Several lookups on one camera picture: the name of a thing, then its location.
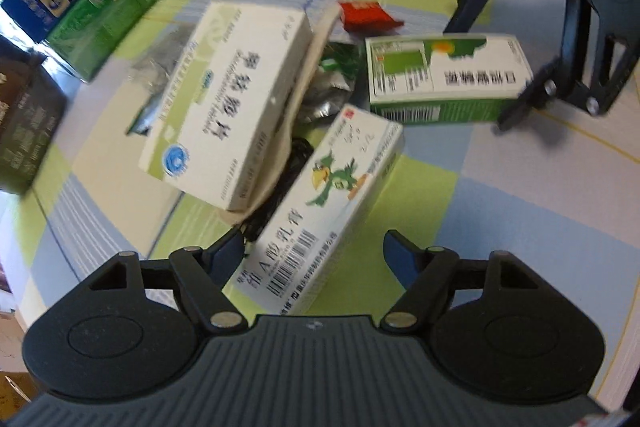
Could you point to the white green large medicine box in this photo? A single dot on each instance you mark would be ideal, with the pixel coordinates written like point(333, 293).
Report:
point(224, 100)

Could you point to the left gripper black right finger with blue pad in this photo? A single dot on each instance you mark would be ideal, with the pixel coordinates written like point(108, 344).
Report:
point(424, 274)

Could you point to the dark noodle bowl package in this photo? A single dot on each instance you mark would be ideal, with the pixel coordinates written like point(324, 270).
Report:
point(32, 107)

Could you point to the red paper packet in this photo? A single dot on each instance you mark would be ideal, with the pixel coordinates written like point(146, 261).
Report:
point(367, 17)

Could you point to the white parrot ointment box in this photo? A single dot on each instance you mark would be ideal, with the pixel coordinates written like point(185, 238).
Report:
point(297, 250)

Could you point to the silver green foil bag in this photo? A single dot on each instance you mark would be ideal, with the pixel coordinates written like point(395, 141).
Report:
point(340, 67)

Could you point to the light green carton box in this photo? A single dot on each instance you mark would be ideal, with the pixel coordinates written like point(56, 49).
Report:
point(125, 1)

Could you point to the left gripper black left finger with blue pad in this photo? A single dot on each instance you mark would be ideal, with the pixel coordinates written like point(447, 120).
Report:
point(201, 273)

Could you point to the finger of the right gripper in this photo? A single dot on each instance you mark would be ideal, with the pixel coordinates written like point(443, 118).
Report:
point(538, 92)
point(465, 15)

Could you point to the clear silver plastic bag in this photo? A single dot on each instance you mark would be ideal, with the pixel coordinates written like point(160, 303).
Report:
point(152, 71)

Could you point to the checkered tablecloth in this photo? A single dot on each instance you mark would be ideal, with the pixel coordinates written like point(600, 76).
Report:
point(561, 192)

